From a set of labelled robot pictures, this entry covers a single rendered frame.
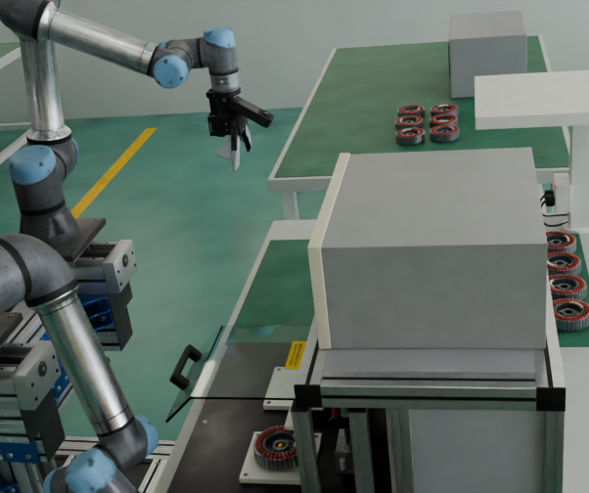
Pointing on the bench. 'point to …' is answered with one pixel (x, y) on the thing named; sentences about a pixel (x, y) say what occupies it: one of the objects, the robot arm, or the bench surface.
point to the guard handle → (183, 367)
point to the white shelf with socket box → (497, 101)
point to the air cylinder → (343, 454)
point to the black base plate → (221, 410)
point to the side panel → (478, 451)
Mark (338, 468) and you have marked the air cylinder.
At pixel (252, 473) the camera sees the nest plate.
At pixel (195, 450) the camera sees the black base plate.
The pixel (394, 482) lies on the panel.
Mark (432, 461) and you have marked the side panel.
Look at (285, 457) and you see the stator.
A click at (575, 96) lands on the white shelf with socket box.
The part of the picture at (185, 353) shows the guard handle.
